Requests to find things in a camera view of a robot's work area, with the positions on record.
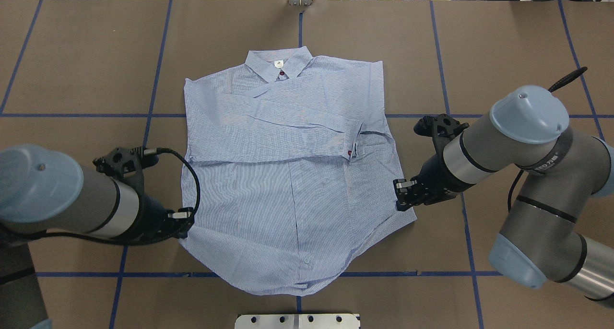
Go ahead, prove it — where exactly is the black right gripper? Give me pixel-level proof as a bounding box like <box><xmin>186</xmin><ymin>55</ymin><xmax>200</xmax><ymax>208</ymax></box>
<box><xmin>393</xmin><ymin>156</ymin><xmax>456</xmax><ymax>212</ymax></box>

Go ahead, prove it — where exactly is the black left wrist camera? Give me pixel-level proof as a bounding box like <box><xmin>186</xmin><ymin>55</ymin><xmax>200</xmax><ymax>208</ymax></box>
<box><xmin>93</xmin><ymin>147</ymin><xmax>159</xmax><ymax>188</ymax></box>

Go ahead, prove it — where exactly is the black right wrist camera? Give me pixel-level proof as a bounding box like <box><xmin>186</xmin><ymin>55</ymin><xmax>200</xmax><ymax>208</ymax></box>
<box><xmin>413</xmin><ymin>114</ymin><xmax>470</xmax><ymax>154</ymax></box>

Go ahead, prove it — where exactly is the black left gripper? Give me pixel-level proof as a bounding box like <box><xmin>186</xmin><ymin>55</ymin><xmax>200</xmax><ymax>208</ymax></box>
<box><xmin>140</xmin><ymin>196</ymin><xmax>195</xmax><ymax>243</ymax></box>

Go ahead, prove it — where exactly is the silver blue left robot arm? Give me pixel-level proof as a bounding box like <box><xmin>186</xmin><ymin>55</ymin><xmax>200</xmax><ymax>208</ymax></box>
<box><xmin>0</xmin><ymin>144</ymin><xmax>201</xmax><ymax>329</ymax></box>

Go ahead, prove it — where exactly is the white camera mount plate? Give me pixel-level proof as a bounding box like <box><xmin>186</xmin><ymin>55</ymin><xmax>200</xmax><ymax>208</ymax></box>
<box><xmin>234</xmin><ymin>313</ymin><xmax>361</xmax><ymax>329</ymax></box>

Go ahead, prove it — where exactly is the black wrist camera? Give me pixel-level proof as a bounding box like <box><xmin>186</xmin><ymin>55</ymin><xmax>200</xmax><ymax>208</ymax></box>
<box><xmin>413</xmin><ymin>114</ymin><xmax>470</xmax><ymax>154</ymax></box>
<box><xmin>93</xmin><ymin>147</ymin><xmax>159</xmax><ymax>188</ymax></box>

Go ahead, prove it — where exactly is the light blue striped shirt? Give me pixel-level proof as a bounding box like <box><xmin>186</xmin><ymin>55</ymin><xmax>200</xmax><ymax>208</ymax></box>
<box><xmin>180</xmin><ymin>47</ymin><xmax>417</xmax><ymax>296</ymax></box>

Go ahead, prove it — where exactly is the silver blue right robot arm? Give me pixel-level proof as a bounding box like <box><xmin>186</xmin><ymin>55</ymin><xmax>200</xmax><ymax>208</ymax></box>
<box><xmin>393</xmin><ymin>85</ymin><xmax>614</xmax><ymax>308</ymax></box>

